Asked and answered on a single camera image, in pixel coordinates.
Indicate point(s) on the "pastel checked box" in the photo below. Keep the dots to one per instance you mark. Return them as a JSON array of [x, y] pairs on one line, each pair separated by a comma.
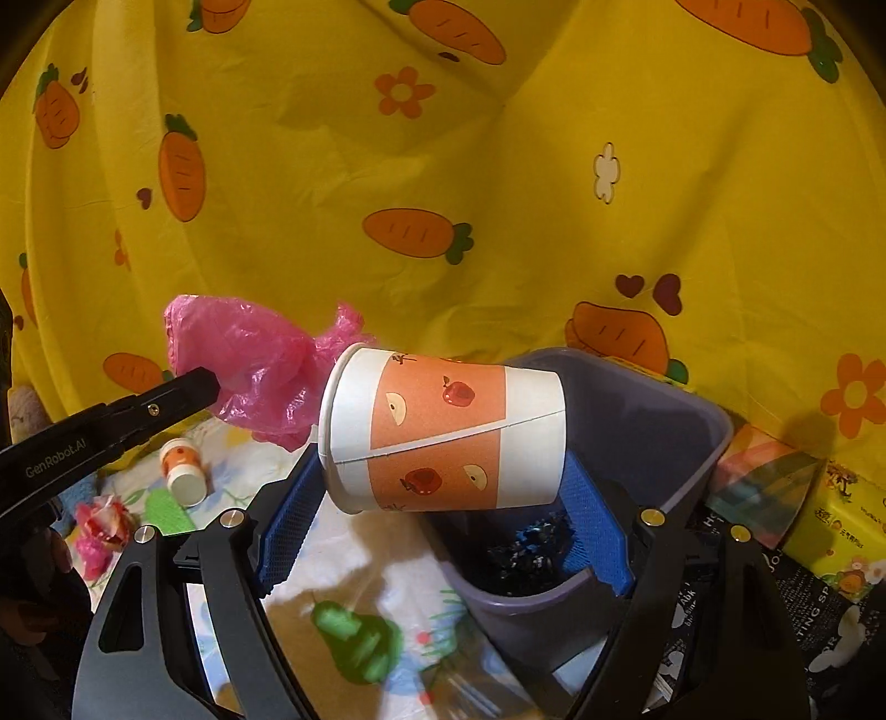
[[761, 478]]

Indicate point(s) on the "yellow tissue packet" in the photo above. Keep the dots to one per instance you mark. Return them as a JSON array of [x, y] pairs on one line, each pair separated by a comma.
[[851, 526]]

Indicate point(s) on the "yellow carrot print curtain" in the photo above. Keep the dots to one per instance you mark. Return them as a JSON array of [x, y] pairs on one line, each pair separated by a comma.
[[484, 173]]

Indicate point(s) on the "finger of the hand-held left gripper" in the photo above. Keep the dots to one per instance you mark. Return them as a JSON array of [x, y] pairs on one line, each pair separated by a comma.
[[166, 405]]

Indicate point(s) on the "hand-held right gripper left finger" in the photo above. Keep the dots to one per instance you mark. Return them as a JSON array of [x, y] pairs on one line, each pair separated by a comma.
[[284, 533]]

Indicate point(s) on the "grey plastic bin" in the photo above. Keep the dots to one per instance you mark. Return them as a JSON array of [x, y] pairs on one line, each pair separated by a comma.
[[657, 443]]

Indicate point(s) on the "red white crumpled wrapper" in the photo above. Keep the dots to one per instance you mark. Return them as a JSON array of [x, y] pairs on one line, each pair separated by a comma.
[[104, 526]]

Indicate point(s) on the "orange apple print paper cup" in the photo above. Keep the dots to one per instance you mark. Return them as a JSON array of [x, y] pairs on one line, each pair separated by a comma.
[[181, 467], [443, 429]]

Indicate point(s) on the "floral plastic tablecloth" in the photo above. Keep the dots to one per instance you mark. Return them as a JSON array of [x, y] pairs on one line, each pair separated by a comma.
[[346, 554]]

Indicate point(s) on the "black printed cloth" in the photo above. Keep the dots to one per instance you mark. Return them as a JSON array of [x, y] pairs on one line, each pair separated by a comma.
[[824, 623]]

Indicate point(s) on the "pink plastic bag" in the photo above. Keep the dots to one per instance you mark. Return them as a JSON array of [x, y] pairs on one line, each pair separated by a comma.
[[256, 360]]

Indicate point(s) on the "black plastic bag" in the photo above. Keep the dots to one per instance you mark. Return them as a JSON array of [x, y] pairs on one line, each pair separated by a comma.
[[526, 554]]

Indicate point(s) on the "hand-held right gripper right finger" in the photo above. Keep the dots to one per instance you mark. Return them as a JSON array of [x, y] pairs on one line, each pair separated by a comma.
[[595, 533]]

